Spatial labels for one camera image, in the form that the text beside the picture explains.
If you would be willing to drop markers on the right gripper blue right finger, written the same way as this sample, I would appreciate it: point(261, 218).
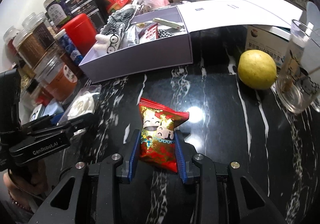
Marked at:
point(180, 158)

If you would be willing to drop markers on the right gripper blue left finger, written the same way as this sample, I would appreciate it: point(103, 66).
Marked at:
point(133, 149)

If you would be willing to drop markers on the red gold cartoon snack bag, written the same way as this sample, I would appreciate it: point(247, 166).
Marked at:
point(157, 145)

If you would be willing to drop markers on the bag of rubber bands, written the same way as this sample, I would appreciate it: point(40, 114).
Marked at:
point(86, 101)

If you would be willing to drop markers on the checkered plush toy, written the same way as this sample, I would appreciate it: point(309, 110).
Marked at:
point(111, 35)

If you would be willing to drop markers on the silver foil packet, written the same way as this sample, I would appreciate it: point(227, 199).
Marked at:
point(132, 36)

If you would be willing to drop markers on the black white checkered scrunchie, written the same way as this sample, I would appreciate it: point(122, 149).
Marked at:
point(164, 34)

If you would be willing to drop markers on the red white snack packet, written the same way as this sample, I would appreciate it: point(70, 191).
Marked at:
point(150, 34)

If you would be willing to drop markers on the person's left hand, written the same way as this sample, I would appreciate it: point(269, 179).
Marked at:
point(27, 190)

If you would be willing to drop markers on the orange powder jar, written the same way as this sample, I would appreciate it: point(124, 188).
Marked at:
point(56, 77)

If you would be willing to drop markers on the dark red jar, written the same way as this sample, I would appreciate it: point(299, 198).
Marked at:
point(8, 38)

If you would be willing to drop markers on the lavender open gift box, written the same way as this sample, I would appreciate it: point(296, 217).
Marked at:
point(176, 49)

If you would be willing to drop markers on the yellow lemon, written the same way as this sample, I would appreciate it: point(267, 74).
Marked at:
point(257, 69)

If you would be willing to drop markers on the brown powder jar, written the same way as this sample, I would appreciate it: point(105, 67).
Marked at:
point(29, 48)

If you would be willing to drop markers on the blue tablet tube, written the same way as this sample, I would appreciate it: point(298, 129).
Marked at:
point(67, 44)

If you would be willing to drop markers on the red cylindrical canister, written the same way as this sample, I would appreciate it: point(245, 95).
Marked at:
point(82, 33)

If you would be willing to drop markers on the clear glass mug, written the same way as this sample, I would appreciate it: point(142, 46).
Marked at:
point(297, 85)

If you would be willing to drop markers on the purple label jar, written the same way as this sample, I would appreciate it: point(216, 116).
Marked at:
point(58, 12)

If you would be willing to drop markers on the white medicine box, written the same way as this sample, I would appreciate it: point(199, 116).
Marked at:
point(269, 39)

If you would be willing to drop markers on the black coffee pouch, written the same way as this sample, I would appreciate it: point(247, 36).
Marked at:
point(94, 9)

